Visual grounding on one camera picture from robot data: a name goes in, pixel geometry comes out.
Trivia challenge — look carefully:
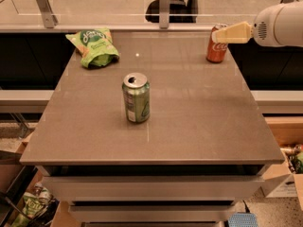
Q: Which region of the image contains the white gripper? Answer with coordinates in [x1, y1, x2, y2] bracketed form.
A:
[211, 7, 278, 46]

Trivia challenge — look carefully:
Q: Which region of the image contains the orange coke can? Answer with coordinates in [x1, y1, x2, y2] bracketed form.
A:
[206, 37, 227, 63]

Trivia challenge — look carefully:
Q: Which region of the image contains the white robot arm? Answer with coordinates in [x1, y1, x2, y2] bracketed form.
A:
[211, 2, 303, 47]

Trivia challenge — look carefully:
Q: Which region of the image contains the green soda can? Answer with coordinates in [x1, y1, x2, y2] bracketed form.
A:
[122, 73, 150, 123]

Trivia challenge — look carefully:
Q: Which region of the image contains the green rice chip bag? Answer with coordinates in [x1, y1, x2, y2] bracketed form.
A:
[65, 27, 119, 68]

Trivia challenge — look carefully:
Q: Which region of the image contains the green snack bag in bin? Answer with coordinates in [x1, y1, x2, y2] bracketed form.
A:
[11, 182, 52, 227]

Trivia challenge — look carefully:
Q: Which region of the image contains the black office chair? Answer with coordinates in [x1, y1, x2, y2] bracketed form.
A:
[145, 0, 203, 24]

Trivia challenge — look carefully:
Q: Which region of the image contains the grey drawer cabinet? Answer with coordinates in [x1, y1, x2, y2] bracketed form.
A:
[21, 32, 283, 227]

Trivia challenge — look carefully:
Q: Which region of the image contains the cardboard box with snacks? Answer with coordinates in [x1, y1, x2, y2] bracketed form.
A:
[261, 151, 303, 210]

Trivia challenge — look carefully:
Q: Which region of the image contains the blue perforated object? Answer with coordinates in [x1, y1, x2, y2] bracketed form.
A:
[227, 213, 258, 227]

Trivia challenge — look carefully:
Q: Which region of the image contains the middle metal railing post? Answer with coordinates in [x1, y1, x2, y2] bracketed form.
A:
[159, 0, 169, 29]

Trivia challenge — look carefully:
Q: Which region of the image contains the left metal railing post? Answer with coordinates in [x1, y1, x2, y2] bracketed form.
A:
[36, 0, 58, 28]

